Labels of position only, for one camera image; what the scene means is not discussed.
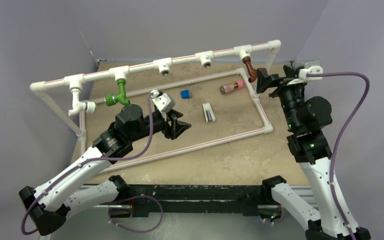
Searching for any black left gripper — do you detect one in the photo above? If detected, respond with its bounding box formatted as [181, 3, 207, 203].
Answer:
[128, 108, 191, 143]

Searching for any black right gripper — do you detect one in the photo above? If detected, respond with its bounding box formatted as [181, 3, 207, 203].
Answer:
[256, 65, 308, 131]

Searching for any brown water faucet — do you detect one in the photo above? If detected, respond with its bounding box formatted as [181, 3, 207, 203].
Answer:
[242, 56, 258, 83]

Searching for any white PVC pipe frame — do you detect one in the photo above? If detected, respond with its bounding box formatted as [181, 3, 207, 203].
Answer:
[29, 39, 282, 172]

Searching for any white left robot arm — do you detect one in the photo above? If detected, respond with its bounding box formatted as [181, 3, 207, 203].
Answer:
[18, 104, 192, 236]

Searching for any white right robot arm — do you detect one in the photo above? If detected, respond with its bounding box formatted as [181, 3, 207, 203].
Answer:
[256, 64, 371, 240]

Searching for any green water faucet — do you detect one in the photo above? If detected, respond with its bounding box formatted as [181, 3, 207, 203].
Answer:
[104, 78, 131, 106]

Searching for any white water faucet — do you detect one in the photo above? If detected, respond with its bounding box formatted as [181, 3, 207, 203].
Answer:
[68, 88, 97, 117]

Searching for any white stapler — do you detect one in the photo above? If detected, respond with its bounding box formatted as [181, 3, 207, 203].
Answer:
[202, 103, 216, 123]

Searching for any blue cube block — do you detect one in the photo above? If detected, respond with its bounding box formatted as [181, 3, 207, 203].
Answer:
[180, 89, 192, 99]

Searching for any pink capped colourful can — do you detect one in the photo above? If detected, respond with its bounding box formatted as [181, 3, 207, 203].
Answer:
[219, 80, 244, 95]

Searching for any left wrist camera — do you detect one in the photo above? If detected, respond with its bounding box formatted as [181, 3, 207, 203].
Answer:
[150, 89, 176, 121]

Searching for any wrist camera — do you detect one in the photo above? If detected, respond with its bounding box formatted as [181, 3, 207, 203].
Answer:
[286, 60, 324, 86]
[150, 89, 176, 121]

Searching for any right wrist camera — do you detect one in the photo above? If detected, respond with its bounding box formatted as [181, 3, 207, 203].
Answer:
[286, 60, 324, 86]

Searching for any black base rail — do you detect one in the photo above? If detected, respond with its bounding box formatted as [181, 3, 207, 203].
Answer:
[99, 184, 278, 218]

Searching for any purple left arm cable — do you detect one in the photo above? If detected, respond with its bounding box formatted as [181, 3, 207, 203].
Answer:
[20, 91, 165, 236]

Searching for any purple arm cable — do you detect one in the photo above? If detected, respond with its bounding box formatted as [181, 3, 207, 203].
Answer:
[20, 91, 165, 236]
[261, 72, 371, 240]

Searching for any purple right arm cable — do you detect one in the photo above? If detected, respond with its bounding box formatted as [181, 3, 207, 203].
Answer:
[261, 72, 371, 240]

